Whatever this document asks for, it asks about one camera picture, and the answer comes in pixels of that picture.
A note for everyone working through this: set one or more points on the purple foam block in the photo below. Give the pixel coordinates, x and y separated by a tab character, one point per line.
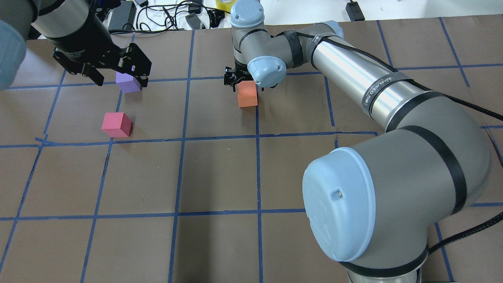
127	83

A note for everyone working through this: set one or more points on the black power adapter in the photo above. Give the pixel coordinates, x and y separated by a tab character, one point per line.
122	17

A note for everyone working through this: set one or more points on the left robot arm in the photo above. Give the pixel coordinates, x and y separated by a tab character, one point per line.
52	18

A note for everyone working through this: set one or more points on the yellow tape roll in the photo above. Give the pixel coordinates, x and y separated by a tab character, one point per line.
224	5

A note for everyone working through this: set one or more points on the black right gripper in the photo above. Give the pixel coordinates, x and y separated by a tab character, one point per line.
232	77

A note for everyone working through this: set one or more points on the pink foam block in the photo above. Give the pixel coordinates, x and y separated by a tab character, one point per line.
117	125

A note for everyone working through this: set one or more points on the small black adapter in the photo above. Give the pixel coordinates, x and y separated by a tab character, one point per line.
354	11

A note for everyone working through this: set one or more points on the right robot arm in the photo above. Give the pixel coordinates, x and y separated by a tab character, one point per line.
370	205

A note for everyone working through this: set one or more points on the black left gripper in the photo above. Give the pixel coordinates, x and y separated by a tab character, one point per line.
83	38

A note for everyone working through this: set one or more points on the orange foam block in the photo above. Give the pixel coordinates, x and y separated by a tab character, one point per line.
247	94

